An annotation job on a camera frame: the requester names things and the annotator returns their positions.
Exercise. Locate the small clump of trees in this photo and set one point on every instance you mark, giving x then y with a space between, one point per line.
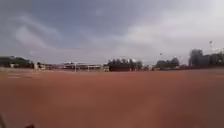
166 64

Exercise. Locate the row of dark trees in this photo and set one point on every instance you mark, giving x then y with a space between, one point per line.
197 58

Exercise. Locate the tree-covered hill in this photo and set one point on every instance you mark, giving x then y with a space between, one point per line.
15 61

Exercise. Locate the long low pale-roofed building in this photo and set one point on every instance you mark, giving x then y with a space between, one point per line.
88 66

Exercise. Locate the floodlight pole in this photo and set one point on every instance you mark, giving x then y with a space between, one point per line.
210 46

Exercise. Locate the dense clump of dark trees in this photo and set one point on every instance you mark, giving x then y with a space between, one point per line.
123 65

